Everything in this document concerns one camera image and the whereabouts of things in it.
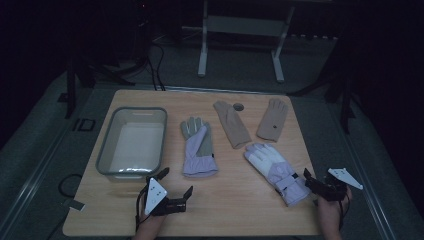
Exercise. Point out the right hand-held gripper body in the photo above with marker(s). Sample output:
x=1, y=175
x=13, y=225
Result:
x=330, y=190

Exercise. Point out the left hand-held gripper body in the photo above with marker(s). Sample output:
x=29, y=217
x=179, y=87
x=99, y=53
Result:
x=155, y=196

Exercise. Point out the purple and white ski glove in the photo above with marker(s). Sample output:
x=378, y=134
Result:
x=276, y=170

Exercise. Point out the clear plastic bin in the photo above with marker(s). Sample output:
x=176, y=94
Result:
x=133, y=143

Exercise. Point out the purple glove with grey palm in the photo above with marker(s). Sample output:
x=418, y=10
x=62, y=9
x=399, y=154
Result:
x=198, y=150

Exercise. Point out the plain beige knit glove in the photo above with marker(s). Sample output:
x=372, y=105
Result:
x=232, y=125

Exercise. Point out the person's right hand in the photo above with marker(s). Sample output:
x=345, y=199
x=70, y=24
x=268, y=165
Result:
x=328, y=207

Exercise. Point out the person's left hand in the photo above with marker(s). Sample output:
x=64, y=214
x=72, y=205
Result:
x=151, y=220

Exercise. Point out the beige knit glove with button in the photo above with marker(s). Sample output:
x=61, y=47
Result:
x=272, y=121

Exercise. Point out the grey tape piece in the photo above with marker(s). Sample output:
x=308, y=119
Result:
x=74, y=204

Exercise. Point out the black stand with angled legs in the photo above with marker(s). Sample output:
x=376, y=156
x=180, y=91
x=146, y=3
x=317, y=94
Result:
x=340, y=86

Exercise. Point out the grey round table grommet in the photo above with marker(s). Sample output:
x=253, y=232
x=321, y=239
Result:
x=238, y=107

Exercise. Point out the black tripod stand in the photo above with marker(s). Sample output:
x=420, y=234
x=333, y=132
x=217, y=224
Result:
x=110, y=66

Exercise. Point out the white metal stand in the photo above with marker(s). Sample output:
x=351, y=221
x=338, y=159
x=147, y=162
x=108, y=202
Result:
x=243, y=26

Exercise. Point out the black rectangular floor bracket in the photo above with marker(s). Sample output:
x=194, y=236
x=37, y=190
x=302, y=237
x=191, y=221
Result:
x=85, y=124

